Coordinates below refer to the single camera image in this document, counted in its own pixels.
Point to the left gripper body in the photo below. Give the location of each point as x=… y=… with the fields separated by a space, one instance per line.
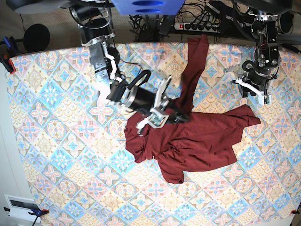
x=253 y=79

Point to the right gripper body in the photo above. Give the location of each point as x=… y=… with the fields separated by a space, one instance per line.
x=134 y=97

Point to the maroon t-shirt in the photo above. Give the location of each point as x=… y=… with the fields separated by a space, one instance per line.
x=203 y=143

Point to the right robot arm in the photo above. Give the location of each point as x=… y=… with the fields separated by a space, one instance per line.
x=94 y=21

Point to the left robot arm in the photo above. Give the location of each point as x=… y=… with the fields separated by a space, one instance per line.
x=264 y=33

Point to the patterned tablecloth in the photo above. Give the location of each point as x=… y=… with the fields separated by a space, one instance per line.
x=73 y=148

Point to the black round stool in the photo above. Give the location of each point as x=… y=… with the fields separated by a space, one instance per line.
x=36 y=38

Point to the orange right clamp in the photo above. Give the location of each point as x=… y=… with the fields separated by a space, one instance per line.
x=295 y=212

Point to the blue orange lower clamp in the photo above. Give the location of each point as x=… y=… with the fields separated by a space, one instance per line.
x=35 y=213

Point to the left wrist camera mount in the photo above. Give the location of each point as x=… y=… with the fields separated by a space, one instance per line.
x=246 y=88

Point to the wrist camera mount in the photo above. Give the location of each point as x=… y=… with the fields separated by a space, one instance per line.
x=246 y=88
x=158 y=117

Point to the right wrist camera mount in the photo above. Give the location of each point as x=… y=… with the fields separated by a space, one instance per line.
x=158 y=117

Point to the black power strip red switch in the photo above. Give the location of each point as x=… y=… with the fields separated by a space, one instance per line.
x=197 y=27

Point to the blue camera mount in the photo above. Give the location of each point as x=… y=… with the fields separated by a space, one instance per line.
x=148 y=7

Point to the white wall socket plate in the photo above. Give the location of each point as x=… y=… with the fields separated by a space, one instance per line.
x=19 y=207

